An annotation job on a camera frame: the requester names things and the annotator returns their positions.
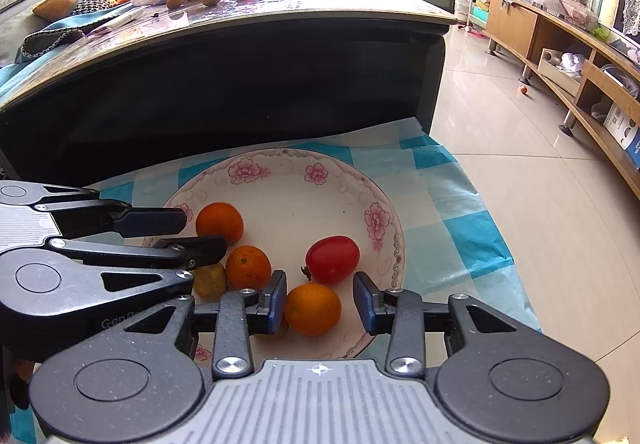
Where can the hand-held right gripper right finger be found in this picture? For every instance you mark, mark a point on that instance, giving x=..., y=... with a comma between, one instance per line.
x=365, y=303

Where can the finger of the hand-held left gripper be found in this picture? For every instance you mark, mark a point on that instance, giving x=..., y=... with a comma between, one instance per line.
x=155, y=220
x=200, y=249

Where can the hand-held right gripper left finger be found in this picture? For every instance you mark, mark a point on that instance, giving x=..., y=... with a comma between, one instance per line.
x=278, y=300

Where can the small orange mandarin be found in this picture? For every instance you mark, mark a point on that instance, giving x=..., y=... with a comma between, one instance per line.
x=219, y=223
x=312, y=309
x=248, y=268

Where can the brown-green round fruit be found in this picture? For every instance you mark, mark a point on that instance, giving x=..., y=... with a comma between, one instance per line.
x=210, y=283

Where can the large red tomato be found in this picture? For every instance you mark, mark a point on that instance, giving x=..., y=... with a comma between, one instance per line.
x=332, y=259

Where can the white floral bowl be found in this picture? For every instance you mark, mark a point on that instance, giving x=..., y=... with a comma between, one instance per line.
x=300, y=204

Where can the blue white checkered tablecloth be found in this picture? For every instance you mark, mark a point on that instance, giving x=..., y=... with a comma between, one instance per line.
x=450, y=234

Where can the black coffee table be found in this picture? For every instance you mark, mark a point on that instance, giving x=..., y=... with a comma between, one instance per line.
x=225, y=89

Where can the teal sofa blanket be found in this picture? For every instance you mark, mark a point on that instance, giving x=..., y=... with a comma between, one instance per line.
x=20, y=69

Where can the small brown fruit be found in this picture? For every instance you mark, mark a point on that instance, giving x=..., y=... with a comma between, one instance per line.
x=174, y=1

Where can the black white patterned cloth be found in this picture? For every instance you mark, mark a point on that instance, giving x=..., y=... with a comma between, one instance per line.
x=92, y=4

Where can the yellow-brown pillow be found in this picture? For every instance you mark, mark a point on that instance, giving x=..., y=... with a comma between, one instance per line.
x=57, y=6

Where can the white storage bin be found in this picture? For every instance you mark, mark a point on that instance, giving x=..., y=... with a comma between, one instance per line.
x=560, y=71

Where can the plastic drawer unit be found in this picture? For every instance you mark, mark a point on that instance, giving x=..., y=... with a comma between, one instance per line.
x=472, y=14

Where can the white blue box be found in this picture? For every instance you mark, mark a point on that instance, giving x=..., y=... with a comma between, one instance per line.
x=625, y=136

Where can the wooden tv cabinet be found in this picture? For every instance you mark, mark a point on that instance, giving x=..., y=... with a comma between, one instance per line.
x=560, y=39

